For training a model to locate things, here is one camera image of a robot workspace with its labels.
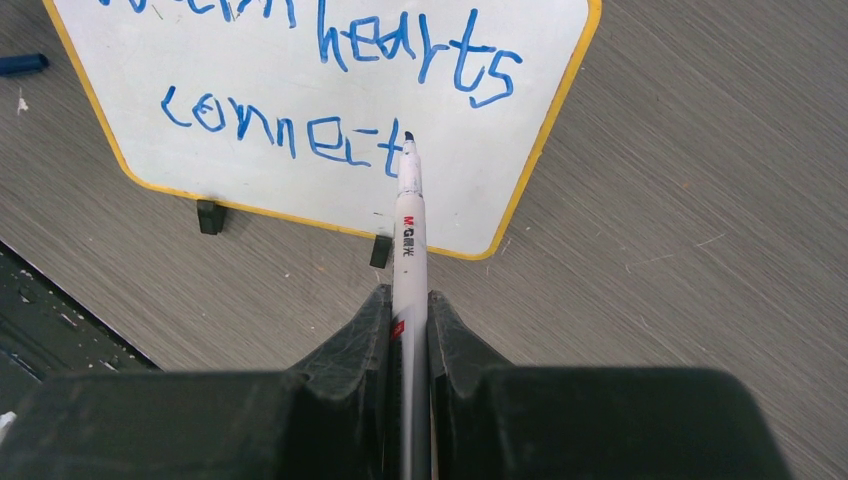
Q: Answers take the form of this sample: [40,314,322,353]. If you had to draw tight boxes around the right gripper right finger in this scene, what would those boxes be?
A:
[427,291,791,479]

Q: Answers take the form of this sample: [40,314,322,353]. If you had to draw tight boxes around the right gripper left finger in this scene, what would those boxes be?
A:
[1,285,391,479]

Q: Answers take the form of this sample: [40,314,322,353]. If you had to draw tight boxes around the white marker pen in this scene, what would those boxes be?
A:
[392,131,432,479]

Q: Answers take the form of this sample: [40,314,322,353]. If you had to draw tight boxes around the yellow framed whiteboard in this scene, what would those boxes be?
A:
[45,1,602,260]

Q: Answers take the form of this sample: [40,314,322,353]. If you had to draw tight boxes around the blue marker cap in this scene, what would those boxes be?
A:
[0,53,50,77]

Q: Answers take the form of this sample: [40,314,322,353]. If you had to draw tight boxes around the black whiteboard foot clip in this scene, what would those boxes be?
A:
[369,235,393,269]
[196,199,228,235]

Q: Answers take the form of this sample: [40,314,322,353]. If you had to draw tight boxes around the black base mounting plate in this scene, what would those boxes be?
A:
[1,244,158,413]

